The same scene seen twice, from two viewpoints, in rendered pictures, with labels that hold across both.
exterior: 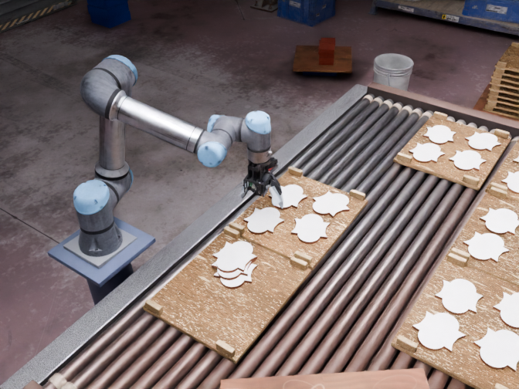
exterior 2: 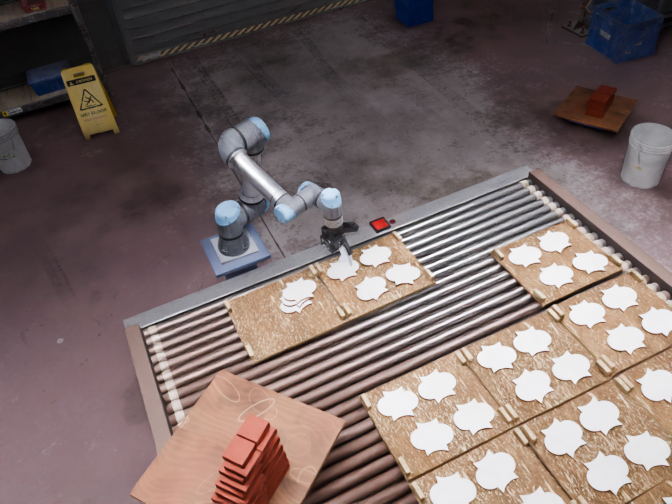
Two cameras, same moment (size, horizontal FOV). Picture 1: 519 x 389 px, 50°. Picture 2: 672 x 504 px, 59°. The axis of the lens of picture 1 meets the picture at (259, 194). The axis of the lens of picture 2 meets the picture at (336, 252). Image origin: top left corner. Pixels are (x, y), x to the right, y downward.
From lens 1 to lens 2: 1.13 m
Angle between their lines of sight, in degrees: 25
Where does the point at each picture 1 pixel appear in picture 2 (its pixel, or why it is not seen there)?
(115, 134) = not seen: hidden behind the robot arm
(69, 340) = (173, 307)
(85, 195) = (221, 211)
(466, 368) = (395, 438)
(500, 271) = (490, 381)
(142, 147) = (370, 160)
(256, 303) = (292, 330)
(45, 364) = (152, 317)
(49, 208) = not seen: hidden behind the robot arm
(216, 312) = (263, 326)
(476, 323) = (432, 410)
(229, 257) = (295, 289)
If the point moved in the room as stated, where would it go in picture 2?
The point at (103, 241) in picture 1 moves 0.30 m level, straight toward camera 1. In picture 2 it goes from (229, 246) to (212, 295)
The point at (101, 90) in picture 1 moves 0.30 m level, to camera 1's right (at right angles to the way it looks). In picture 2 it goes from (226, 146) to (290, 163)
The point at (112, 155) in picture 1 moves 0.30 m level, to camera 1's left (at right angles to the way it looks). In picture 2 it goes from (247, 187) to (194, 171)
